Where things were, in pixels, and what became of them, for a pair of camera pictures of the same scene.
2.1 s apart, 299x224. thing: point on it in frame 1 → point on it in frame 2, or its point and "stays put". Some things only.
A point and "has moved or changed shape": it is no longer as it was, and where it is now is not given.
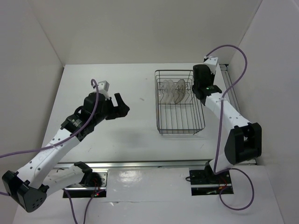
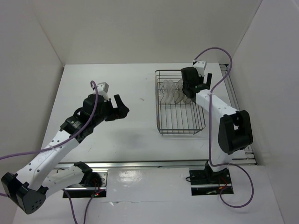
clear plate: x=188 y=87 has moved or changed shape
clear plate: x=165 y=91 stays put
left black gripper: x=119 y=111 stays put
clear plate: x=170 y=92 stays put
